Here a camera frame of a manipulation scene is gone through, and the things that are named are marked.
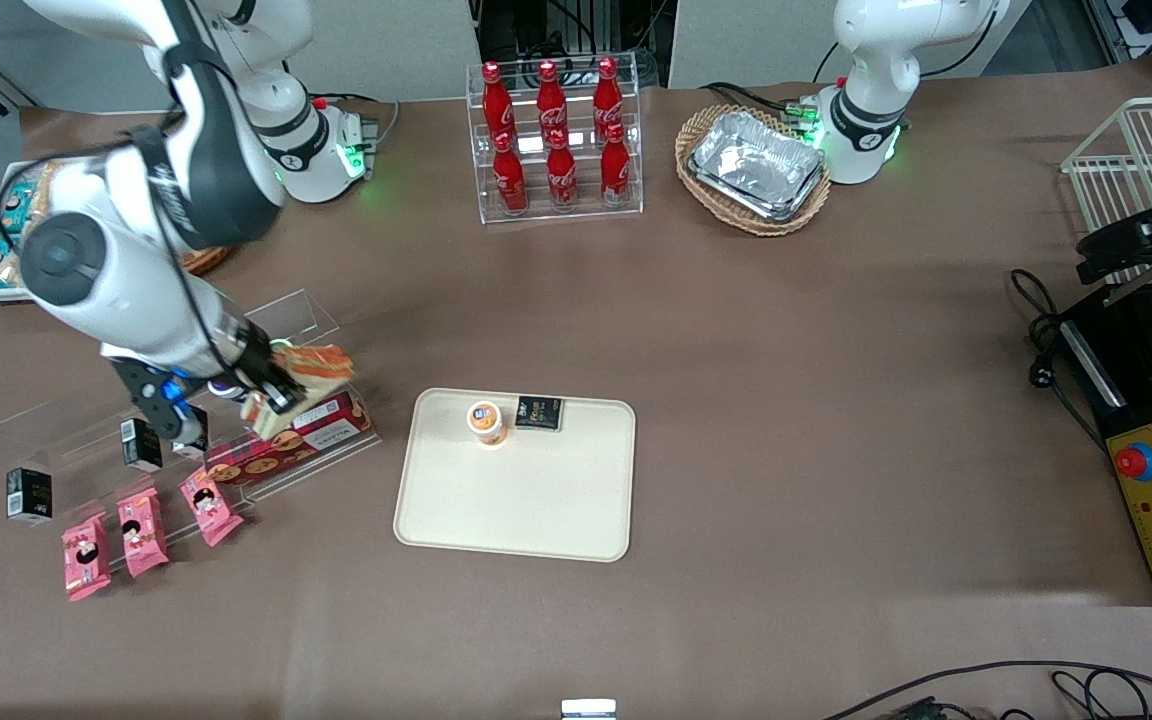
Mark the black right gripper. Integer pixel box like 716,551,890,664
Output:
219,322,305,414

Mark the plastic sandwich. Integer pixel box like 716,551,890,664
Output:
241,345,357,441

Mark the cream plastic tray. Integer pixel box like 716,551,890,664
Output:
393,388,637,563

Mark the red biscuit box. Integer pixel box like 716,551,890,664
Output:
204,390,375,488

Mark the pink snack packet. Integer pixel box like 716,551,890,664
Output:
180,468,244,547
117,488,170,578
61,512,112,602

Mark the small black box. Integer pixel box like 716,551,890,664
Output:
6,468,53,525
121,418,164,473

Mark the small brown wicker basket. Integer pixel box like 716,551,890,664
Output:
181,245,233,277

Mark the black food warmer appliance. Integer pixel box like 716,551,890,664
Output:
1056,280,1152,608

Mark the red and blue knob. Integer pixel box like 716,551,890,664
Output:
1113,440,1152,483

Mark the clear acrylic stepped display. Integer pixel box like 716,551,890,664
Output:
0,290,382,571

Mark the black snack packet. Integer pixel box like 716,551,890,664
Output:
515,396,564,432

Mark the red cola bottle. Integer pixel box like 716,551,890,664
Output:
546,130,579,209
482,62,515,141
593,57,625,131
536,60,567,136
600,124,632,206
492,133,529,214

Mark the clear acrylic bottle rack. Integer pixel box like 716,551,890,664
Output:
466,52,644,225

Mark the aluminium foil container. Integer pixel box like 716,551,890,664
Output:
688,110,827,221

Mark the oval wicker basket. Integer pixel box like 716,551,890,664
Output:
675,104,832,237

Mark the white wire basket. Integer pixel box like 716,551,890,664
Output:
1061,95,1152,286

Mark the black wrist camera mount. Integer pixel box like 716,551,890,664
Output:
111,352,209,443

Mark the steel appliance handle bar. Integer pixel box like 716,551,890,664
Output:
1061,320,1127,409

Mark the black power cable with plug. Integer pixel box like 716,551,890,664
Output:
1011,268,1107,441

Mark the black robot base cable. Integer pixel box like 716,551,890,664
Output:
704,82,809,119

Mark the long black floor cable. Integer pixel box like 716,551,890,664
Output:
821,660,1152,720

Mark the coiled black cable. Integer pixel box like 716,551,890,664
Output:
1051,668,1152,720

